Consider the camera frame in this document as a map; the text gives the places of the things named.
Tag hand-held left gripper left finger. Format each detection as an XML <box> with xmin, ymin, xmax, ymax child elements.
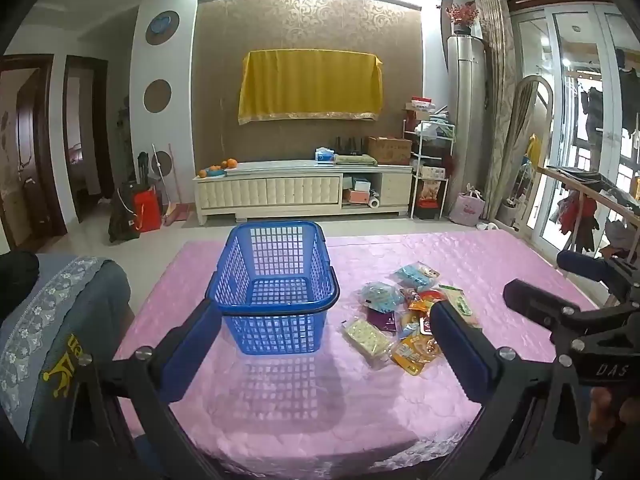
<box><xmin>60</xmin><ymin>298</ymin><xmax>223</xmax><ymax>480</ymax></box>

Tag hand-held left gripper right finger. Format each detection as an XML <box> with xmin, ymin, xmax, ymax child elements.
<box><xmin>429</xmin><ymin>300</ymin><xmax>596</xmax><ymax>480</ymax></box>

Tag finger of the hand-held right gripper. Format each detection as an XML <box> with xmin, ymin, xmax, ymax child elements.
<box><xmin>556</xmin><ymin>250</ymin><xmax>640</xmax><ymax>303</ymax></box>
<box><xmin>502</xmin><ymin>279</ymin><xmax>598</xmax><ymax>348</ymax></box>

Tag yellow chips packet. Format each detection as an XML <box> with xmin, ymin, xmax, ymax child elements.
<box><xmin>391</xmin><ymin>332</ymin><xmax>443</xmax><ymax>377</ymax></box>

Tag green snack packet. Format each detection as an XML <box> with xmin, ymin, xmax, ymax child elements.
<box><xmin>437</xmin><ymin>285</ymin><xmax>473</xmax><ymax>320</ymax></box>

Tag blue plastic basket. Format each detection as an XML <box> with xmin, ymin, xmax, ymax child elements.
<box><xmin>206</xmin><ymin>221</ymin><xmax>341</xmax><ymax>356</ymax></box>

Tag purple snack packet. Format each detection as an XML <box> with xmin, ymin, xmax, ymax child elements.
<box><xmin>367</xmin><ymin>307</ymin><xmax>399</xmax><ymax>333</ymax></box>

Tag cyan snack packet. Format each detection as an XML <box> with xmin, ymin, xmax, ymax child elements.
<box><xmin>392</xmin><ymin>262</ymin><xmax>441</xmax><ymax>291</ymax></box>

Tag clear cracker packet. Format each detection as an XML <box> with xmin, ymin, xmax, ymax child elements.
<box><xmin>341</xmin><ymin>316</ymin><xmax>393</xmax><ymax>361</ymax></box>

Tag light blue snack packet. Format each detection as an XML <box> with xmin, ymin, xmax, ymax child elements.
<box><xmin>361</xmin><ymin>281</ymin><xmax>405</xmax><ymax>311</ymax></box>

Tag person's right hand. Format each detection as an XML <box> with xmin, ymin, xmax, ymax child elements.
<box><xmin>589</xmin><ymin>386</ymin><xmax>640</xmax><ymax>442</ymax></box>

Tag red hanging clothes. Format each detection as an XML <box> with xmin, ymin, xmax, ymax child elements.
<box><xmin>555</xmin><ymin>192</ymin><xmax>601</xmax><ymax>253</ymax></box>

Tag pink bag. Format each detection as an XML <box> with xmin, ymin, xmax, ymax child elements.
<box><xmin>449</xmin><ymin>185</ymin><xmax>487</xmax><ymax>226</ymax></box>

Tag pink tablecloth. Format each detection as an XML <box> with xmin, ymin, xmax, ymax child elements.
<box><xmin>112</xmin><ymin>232</ymin><xmax>598</xmax><ymax>480</ymax></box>

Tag yellow hanging item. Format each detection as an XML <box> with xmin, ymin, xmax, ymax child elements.
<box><xmin>526</xmin><ymin>134</ymin><xmax>543</xmax><ymax>171</ymax></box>

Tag broom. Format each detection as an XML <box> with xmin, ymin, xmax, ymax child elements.
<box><xmin>165</xmin><ymin>142</ymin><xmax>194</xmax><ymax>226</ymax></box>

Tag red paper bag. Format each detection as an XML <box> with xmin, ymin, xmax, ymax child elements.
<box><xmin>132</xmin><ymin>190</ymin><xmax>162</xmax><ymax>233</ymax></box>

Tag glass balcony door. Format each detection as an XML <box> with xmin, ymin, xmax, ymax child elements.
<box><xmin>515</xmin><ymin>2</ymin><xmax>640</xmax><ymax>261</ymax></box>

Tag black luggage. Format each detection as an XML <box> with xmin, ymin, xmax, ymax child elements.
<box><xmin>107</xmin><ymin>185</ymin><xmax>142</xmax><ymax>243</ymax></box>

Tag chair with grey cover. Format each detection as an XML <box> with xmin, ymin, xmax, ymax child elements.
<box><xmin>0</xmin><ymin>252</ymin><xmax>132</xmax><ymax>441</ymax></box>

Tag white shelf rack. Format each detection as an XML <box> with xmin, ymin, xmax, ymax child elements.
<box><xmin>412</xmin><ymin>120</ymin><xmax>456</xmax><ymax>220</ymax></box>

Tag patterned beige curtain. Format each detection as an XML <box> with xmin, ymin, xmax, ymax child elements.
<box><xmin>475</xmin><ymin>0</ymin><xmax>517</xmax><ymax>221</ymax></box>

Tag white tv cabinet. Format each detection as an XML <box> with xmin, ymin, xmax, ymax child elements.
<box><xmin>192</xmin><ymin>160</ymin><xmax>416</xmax><ymax>226</ymax></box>

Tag standing air conditioner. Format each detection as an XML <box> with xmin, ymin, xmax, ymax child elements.
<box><xmin>446</xmin><ymin>35</ymin><xmax>489</xmax><ymax>211</ymax></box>

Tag white mop pole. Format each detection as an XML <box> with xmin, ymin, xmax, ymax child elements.
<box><xmin>151</xmin><ymin>143</ymin><xmax>165</xmax><ymax>198</ymax></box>

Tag dark cloth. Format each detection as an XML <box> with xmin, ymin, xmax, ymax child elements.
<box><xmin>0</xmin><ymin>251</ymin><xmax>40</xmax><ymax>318</ymax></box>

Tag cardboard box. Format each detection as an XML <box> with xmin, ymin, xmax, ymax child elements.
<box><xmin>367</xmin><ymin>136</ymin><xmax>413</xmax><ymax>166</ymax></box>

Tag dark wooden door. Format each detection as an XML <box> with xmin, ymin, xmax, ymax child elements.
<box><xmin>0</xmin><ymin>54</ymin><xmax>67</xmax><ymax>252</ymax></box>
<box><xmin>62</xmin><ymin>55</ymin><xmax>115</xmax><ymax>223</ymax></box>

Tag black router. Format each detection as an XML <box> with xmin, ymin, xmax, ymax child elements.
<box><xmin>334</xmin><ymin>135</ymin><xmax>364</xmax><ymax>157</ymax></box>

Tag red flower vase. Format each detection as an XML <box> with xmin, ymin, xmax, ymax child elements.
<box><xmin>437</xmin><ymin>2</ymin><xmax>481</xmax><ymax>37</ymax></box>

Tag yellow cloth cover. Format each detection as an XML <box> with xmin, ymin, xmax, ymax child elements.
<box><xmin>237</xmin><ymin>50</ymin><xmax>383</xmax><ymax>126</ymax></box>

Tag wooden rail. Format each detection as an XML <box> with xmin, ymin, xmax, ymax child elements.
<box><xmin>536</xmin><ymin>166</ymin><xmax>640</xmax><ymax>217</ymax></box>

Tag round wall decoration blue centre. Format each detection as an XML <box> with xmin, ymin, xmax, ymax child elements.
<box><xmin>145</xmin><ymin>10</ymin><xmax>181</xmax><ymax>46</ymax></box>

